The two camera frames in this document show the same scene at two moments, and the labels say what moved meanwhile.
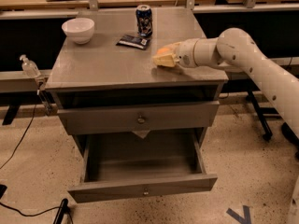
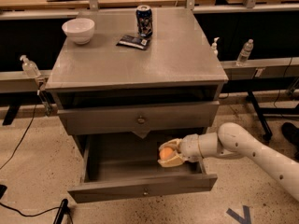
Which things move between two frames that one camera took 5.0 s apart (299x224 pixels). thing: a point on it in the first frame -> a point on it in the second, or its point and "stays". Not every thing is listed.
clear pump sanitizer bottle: [29, 67] stays
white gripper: [186, 53] -> [189, 148]
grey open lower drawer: [121, 166] stays
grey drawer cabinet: [138, 125] stays
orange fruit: [163, 50] -> [165, 153]
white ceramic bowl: [79, 29] stays
